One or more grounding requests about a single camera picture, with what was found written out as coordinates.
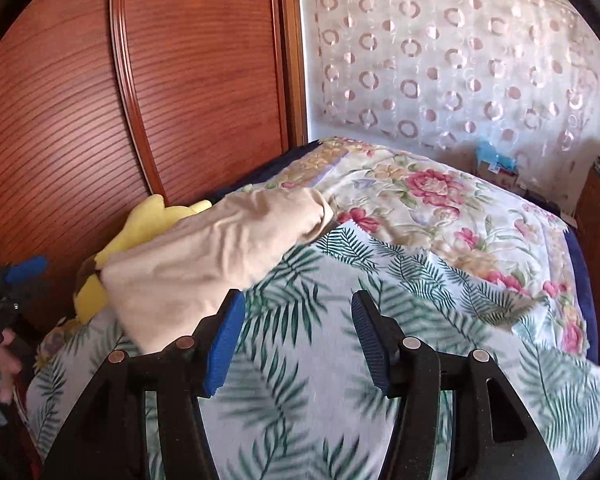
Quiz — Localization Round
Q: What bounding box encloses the blue plastic bag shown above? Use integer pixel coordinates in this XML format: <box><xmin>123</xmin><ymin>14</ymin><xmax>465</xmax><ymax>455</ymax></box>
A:
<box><xmin>475</xmin><ymin>141</ymin><xmax>518</xmax><ymax>171</ymax></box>

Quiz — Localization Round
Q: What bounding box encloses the floral quilt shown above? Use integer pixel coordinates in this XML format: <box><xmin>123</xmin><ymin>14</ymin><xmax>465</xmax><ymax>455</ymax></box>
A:
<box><xmin>32</xmin><ymin>137</ymin><xmax>596</xmax><ymax>373</ymax></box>

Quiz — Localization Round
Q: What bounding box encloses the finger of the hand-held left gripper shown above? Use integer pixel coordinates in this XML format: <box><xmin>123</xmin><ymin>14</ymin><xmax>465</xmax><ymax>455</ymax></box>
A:
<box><xmin>0</xmin><ymin>256</ymin><xmax>49</xmax><ymax>286</ymax></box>

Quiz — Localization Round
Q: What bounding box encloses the circle print sheer curtain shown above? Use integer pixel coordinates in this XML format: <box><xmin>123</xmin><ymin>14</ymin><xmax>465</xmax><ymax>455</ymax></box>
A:
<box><xmin>297</xmin><ymin>0</ymin><xmax>600</xmax><ymax>211</ymax></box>

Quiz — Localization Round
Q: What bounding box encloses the yellow plush toy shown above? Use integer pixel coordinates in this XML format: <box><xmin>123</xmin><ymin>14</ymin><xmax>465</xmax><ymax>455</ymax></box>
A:
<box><xmin>75</xmin><ymin>194</ymin><xmax>213</xmax><ymax>323</ymax></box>

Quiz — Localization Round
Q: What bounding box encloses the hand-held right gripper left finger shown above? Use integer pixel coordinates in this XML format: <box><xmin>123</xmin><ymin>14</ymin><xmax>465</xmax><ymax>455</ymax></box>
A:
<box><xmin>42</xmin><ymin>290</ymin><xmax>247</xmax><ymax>480</ymax></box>

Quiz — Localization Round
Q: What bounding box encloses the small cardboard box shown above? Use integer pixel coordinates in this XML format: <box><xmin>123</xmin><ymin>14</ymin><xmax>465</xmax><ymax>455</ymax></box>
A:
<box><xmin>477</xmin><ymin>160</ymin><xmax>521</xmax><ymax>189</ymax></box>

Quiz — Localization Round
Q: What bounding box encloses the person's left hand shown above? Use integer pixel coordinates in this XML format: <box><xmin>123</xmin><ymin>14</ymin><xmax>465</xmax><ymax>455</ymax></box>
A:
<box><xmin>0</xmin><ymin>330</ymin><xmax>26</xmax><ymax>403</ymax></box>

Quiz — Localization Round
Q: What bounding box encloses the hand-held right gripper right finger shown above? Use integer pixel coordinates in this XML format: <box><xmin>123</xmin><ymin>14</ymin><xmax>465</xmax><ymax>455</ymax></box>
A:
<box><xmin>351</xmin><ymin>290</ymin><xmax>561</xmax><ymax>480</ymax></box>

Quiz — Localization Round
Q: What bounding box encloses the beige printed t-shirt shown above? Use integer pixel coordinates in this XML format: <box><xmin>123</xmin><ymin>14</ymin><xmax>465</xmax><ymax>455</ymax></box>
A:
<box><xmin>100</xmin><ymin>189</ymin><xmax>338</xmax><ymax>358</ymax></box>

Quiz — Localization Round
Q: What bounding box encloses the leaf print blanket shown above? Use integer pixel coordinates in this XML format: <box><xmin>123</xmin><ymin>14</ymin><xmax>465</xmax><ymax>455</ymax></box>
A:
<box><xmin>27</xmin><ymin>225</ymin><xmax>600</xmax><ymax>480</ymax></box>

